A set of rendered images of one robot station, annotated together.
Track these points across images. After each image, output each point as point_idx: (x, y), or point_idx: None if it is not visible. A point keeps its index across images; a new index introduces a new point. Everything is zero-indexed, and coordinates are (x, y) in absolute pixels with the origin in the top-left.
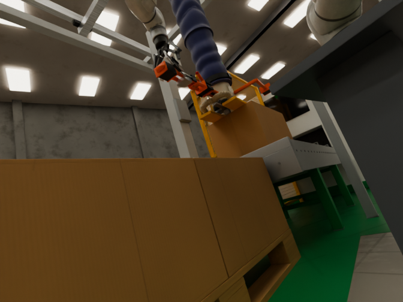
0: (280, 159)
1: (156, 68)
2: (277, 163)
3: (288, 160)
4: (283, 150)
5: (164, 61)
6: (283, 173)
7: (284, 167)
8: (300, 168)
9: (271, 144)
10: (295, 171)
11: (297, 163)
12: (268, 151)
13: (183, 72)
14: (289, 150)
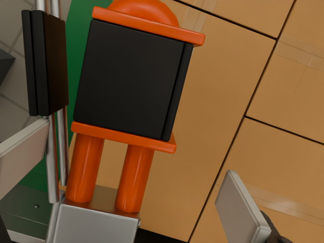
0: (29, 208)
1: (164, 3)
2: (40, 207)
3: (19, 200)
4: (9, 211)
5: (94, 9)
6: (44, 195)
7: (34, 198)
8: (14, 186)
9: (18, 231)
10: (25, 187)
11: (10, 191)
12: (35, 226)
13: (62, 199)
14: (1, 207)
